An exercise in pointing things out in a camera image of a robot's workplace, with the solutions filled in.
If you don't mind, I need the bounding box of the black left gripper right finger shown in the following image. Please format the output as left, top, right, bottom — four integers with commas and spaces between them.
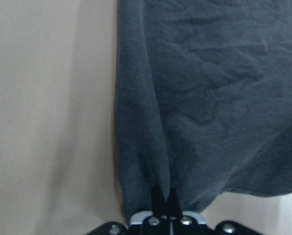
166, 188, 182, 217

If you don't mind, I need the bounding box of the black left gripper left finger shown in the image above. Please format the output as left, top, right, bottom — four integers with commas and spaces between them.
151, 185, 166, 217

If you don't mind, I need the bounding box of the black printed t-shirt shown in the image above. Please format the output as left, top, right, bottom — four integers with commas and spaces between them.
115, 0, 292, 219

